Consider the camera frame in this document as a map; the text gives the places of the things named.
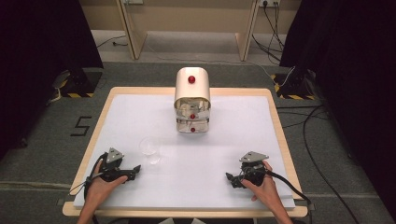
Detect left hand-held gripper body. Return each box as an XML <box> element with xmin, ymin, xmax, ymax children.
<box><xmin>98</xmin><ymin>147</ymin><xmax>137</xmax><ymax>183</ymax></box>

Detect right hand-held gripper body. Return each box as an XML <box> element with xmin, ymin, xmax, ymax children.
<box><xmin>238</xmin><ymin>150</ymin><xmax>271</xmax><ymax>188</ymax></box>

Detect person's left hand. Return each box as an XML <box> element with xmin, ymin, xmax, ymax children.
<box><xmin>85</xmin><ymin>159</ymin><xmax>129</xmax><ymax>213</ymax></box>

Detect person's right hand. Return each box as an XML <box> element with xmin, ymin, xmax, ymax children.
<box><xmin>241</xmin><ymin>160</ymin><xmax>284</xmax><ymax>217</ymax></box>

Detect clear glass cup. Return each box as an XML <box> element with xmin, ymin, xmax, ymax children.
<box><xmin>138</xmin><ymin>136</ymin><xmax>163</xmax><ymax>165</ymax></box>

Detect white table mat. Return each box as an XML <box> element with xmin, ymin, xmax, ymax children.
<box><xmin>73</xmin><ymin>93</ymin><xmax>296</xmax><ymax>210</ymax></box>

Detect wooden table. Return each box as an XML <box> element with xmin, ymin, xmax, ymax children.
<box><xmin>62</xmin><ymin>86</ymin><xmax>309</xmax><ymax>218</ymax></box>

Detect white drawer with red knob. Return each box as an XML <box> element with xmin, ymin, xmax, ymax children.
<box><xmin>176</xmin><ymin>119</ymin><xmax>210</xmax><ymax>134</ymax></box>
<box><xmin>176</xmin><ymin>108</ymin><xmax>210</xmax><ymax>121</ymax></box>

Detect stand base with striped tape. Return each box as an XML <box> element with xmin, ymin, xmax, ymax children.
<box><xmin>270</xmin><ymin>68</ymin><xmax>316</xmax><ymax>101</ymax></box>
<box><xmin>51</xmin><ymin>67</ymin><xmax>104</xmax><ymax>99</ymax></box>

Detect white cabinet with red knobs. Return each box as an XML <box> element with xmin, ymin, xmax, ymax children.
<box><xmin>173</xmin><ymin>66</ymin><xmax>212</xmax><ymax>134</ymax></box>

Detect black curtain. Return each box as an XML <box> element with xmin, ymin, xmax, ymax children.
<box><xmin>0</xmin><ymin>0</ymin><xmax>105</xmax><ymax>161</ymax></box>
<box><xmin>279</xmin><ymin>0</ymin><xmax>396</xmax><ymax>216</ymax></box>

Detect wooden desk leg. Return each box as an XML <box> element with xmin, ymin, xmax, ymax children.
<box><xmin>234</xmin><ymin>0</ymin><xmax>260</xmax><ymax>63</ymax></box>
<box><xmin>116</xmin><ymin>0</ymin><xmax>148</xmax><ymax>61</ymax></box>

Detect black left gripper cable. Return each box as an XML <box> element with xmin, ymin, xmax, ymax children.
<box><xmin>68</xmin><ymin>152</ymin><xmax>108</xmax><ymax>202</ymax></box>

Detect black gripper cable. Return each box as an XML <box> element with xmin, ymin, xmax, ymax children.
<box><xmin>264</xmin><ymin>169</ymin><xmax>313</xmax><ymax>216</ymax></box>
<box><xmin>68</xmin><ymin>152</ymin><xmax>108</xmax><ymax>202</ymax></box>

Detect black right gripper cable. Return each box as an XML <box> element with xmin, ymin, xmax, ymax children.
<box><xmin>264</xmin><ymin>169</ymin><xmax>313</xmax><ymax>216</ymax></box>

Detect black floor cables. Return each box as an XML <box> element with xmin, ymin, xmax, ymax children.
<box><xmin>276</xmin><ymin>104</ymin><xmax>362</xmax><ymax>224</ymax></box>

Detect black floor cable with plug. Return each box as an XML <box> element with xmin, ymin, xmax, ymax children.
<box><xmin>95</xmin><ymin>35</ymin><xmax>129</xmax><ymax>49</ymax></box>

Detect black cables at socket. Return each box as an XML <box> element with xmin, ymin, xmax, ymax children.
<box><xmin>251</xmin><ymin>1</ymin><xmax>286</xmax><ymax>63</ymax></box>

